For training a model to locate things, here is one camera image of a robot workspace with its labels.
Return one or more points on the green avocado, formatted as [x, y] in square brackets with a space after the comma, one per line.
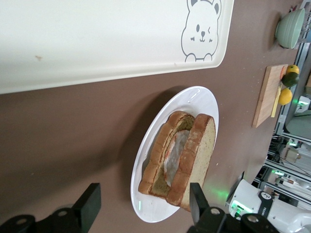
[290, 79]

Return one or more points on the background metal shelving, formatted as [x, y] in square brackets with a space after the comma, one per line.
[291, 155]

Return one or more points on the white round plate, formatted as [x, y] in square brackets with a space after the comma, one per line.
[194, 102]

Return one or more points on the bread slice under egg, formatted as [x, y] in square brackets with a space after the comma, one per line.
[155, 157]

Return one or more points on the yellow plastic knife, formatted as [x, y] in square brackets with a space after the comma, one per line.
[279, 93]

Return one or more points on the plain bread slice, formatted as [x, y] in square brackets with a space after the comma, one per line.
[201, 150]

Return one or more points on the cream bear print tray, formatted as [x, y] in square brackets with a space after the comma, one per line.
[97, 36]

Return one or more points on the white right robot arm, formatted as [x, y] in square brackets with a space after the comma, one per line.
[247, 194]

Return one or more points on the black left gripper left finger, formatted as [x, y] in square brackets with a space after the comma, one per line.
[90, 208]

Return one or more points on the yellow lemon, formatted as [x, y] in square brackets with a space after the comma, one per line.
[285, 96]
[292, 69]

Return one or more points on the pale green bowl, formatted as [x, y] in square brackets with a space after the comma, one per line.
[290, 29]

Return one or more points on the wooden cutting board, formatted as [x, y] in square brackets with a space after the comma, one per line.
[267, 97]

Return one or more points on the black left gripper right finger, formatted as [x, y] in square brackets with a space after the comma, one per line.
[198, 206]

